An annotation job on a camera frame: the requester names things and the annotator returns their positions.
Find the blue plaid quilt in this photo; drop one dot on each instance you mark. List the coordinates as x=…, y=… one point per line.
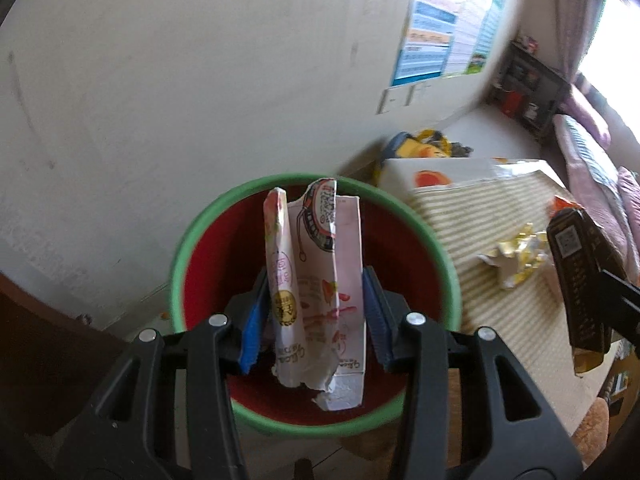
x=595, y=160

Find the yellow duck toy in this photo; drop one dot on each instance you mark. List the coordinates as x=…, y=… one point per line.
x=415, y=144

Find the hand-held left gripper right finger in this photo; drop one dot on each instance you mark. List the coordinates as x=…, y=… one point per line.
x=377, y=320

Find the pink white snack wrapper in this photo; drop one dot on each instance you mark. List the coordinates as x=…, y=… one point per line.
x=340, y=270

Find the bright window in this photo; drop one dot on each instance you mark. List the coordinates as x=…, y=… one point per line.
x=615, y=45

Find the blue phonics wall poster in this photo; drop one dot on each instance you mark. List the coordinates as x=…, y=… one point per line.
x=425, y=40

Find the dark side shelf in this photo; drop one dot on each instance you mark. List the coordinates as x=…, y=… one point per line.
x=535, y=90

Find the green chart wall poster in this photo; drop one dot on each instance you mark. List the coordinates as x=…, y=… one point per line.
x=487, y=35

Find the yellow crumpled wrapper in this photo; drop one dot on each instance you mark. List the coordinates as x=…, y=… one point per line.
x=517, y=255

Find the small items on desk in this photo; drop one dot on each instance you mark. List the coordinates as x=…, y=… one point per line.
x=527, y=42

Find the white chart wall poster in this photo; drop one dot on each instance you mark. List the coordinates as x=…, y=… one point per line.
x=472, y=25

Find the brown plush stool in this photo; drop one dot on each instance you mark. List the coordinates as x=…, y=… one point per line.
x=592, y=432

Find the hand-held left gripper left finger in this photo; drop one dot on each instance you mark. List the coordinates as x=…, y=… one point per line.
x=252, y=332

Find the red container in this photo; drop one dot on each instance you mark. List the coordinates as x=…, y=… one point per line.
x=511, y=102

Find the purple pillow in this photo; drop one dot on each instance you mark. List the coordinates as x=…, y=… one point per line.
x=590, y=115

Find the green red bin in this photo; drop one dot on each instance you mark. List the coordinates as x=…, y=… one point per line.
x=210, y=245

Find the dark foil snack packet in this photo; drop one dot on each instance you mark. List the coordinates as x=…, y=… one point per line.
x=575, y=270

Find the small white container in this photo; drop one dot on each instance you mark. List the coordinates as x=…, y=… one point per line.
x=533, y=110

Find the beige striped tablecloth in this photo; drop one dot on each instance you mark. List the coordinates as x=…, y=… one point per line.
x=500, y=320

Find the sheer purple curtain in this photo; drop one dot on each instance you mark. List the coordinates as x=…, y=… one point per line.
x=580, y=15

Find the pink sachet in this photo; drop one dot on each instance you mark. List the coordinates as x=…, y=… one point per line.
x=280, y=260

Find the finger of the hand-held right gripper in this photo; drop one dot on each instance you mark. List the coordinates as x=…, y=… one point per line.
x=625, y=305

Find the dark brown panel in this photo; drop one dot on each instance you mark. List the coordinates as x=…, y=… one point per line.
x=50, y=360

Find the white wall socket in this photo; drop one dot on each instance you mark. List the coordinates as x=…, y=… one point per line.
x=412, y=95
x=388, y=101

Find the white storage box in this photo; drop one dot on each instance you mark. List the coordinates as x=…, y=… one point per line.
x=450, y=175

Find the orange blue snack wrapper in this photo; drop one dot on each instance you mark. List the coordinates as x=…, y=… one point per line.
x=565, y=205

